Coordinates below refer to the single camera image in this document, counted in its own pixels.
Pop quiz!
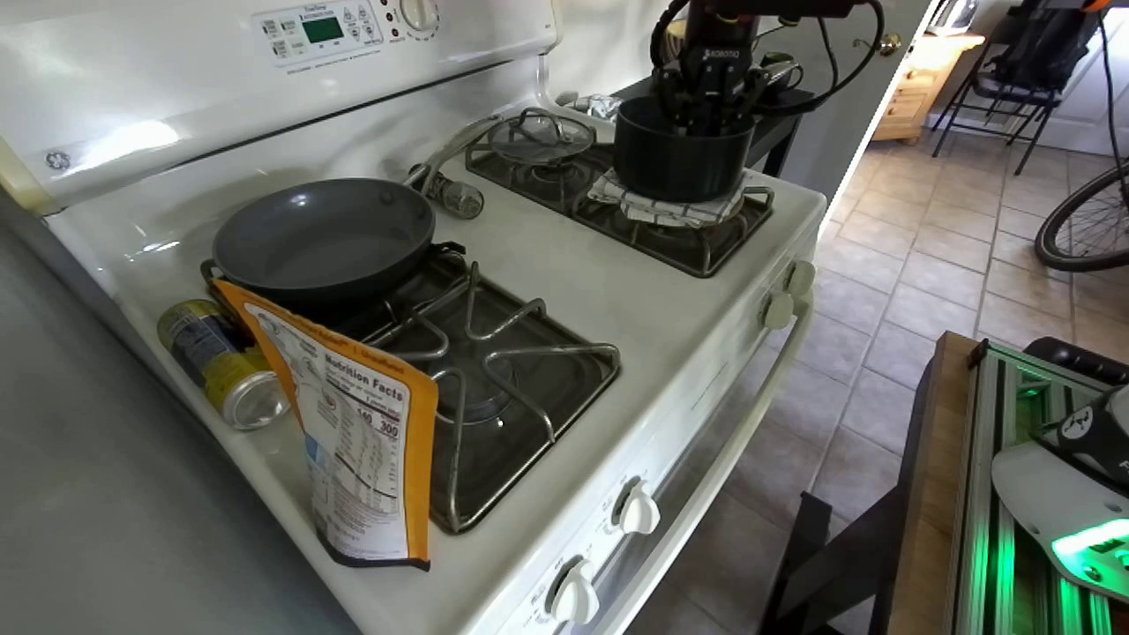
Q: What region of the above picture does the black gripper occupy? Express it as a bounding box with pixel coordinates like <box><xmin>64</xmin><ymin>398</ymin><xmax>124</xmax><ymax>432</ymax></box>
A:
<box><xmin>673</xmin><ymin>33</ymin><xmax>760</xmax><ymax>134</ymax></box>

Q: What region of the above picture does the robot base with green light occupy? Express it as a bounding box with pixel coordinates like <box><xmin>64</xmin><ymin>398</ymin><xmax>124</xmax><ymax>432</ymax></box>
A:
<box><xmin>988</xmin><ymin>384</ymin><xmax>1129</xmax><ymax>607</ymax></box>

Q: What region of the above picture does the black burner grate under frying pan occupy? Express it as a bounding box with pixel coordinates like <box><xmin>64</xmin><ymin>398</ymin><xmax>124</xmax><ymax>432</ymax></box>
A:
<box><xmin>196</xmin><ymin>241</ymin><xmax>629</xmax><ymax>541</ymax></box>

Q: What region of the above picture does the dark grey frying pan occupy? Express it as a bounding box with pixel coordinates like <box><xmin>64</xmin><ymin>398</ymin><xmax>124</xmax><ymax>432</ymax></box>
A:
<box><xmin>209</xmin><ymin>116</ymin><xmax>501</xmax><ymax>318</ymax></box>

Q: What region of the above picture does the checkered dish towel under pot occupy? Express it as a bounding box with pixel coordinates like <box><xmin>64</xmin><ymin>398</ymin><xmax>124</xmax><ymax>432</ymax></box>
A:
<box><xmin>582</xmin><ymin>167</ymin><xmax>760</xmax><ymax>233</ymax></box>

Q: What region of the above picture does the black burner grate under saucepan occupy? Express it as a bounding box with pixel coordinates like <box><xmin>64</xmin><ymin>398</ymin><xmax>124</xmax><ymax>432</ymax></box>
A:
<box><xmin>462</xmin><ymin>104</ymin><xmax>780</xmax><ymax>283</ymax></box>

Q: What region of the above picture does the door with brass knob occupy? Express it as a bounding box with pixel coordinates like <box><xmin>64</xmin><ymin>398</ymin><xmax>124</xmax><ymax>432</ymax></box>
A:
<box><xmin>750</xmin><ymin>0</ymin><xmax>944</xmax><ymax>206</ymax></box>

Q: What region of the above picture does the glass pot lid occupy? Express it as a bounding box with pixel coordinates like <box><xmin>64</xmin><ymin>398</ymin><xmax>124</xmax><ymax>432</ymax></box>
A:
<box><xmin>485</xmin><ymin>105</ymin><xmax>603</xmax><ymax>171</ymax></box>

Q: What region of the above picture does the white stove knob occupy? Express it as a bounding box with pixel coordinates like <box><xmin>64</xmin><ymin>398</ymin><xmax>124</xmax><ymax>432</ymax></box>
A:
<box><xmin>780</xmin><ymin>258</ymin><xmax>819</xmax><ymax>299</ymax></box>
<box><xmin>760</xmin><ymin>288</ymin><xmax>801</xmax><ymax>333</ymax></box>
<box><xmin>545</xmin><ymin>553</ymin><xmax>603</xmax><ymax>629</ymax></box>
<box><xmin>606</xmin><ymin>477</ymin><xmax>662</xmax><ymax>541</ymax></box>

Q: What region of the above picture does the wooden cabinet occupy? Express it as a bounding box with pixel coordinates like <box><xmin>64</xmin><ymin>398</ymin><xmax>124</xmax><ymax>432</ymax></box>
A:
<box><xmin>870</xmin><ymin>33</ymin><xmax>988</xmax><ymax>147</ymax></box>

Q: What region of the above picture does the white gas stove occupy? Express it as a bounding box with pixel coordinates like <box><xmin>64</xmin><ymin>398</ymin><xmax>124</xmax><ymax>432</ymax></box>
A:
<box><xmin>0</xmin><ymin>0</ymin><xmax>829</xmax><ymax>635</ymax></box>

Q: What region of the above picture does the black folding chair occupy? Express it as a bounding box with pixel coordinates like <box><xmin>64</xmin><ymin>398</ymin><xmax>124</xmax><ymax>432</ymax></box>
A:
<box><xmin>929</xmin><ymin>0</ymin><xmax>1108</xmax><ymax>181</ymax></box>

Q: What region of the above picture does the bicycle wheel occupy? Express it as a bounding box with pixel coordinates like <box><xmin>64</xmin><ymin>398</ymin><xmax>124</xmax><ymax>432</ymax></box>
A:
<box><xmin>1029</xmin><ymin>160</ymin><xmax>1129</xmax><ymax>277</ymax></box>

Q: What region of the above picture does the wooden board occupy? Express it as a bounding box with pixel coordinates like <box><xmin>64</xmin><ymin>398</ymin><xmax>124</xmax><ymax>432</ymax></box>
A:
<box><xmin>882</xmin><ymin>333</ymin><xmax>981</xmax><ymax>635</ymax></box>

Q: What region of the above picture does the black stand leg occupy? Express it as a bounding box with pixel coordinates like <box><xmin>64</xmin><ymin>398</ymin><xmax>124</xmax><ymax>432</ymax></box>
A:
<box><xmin>760</xmin><ymin>491</ymin><xmax>909</xmax><ymax>635</ymax></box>

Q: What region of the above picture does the orange food pouch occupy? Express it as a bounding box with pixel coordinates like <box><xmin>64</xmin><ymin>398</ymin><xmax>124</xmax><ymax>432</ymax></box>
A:
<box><xmin>209</xmin><ymin>280</ymin><xmax>446</xmax><ymax>573</ymax></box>

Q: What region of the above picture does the yellow spray can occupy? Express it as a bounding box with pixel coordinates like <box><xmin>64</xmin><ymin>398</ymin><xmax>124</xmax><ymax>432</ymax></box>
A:
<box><xmin>156</xmin><ymin>297</ymin><xmax>289</xmax><ymax>435</ymax></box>

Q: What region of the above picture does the black saucepan with steel handle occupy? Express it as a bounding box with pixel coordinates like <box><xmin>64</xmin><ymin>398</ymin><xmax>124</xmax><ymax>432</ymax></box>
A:
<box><xmin>609</xmin><ymin>90</ymin><xmax>760</xmax><ymax>207</ymax></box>

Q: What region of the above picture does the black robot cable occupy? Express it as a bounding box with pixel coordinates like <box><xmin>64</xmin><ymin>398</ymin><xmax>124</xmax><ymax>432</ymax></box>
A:
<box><xmin>650</xmin><ymin>0</ymin><xmax>889</xmax><ymax>125</ymax></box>

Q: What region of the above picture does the white oven door handle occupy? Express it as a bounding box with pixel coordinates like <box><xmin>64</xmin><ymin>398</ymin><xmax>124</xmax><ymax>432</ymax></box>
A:
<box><xmin>582</xmin><ymin>293</ymin><xmax>819</xmax><ymax>635</ymax></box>

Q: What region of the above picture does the aluminium frame cart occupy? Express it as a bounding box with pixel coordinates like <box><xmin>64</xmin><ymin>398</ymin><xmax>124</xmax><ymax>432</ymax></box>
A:
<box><xmin>954</xmin><ymin>338</ymin><xmax>1129</xmax><ymax>635</ymax></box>

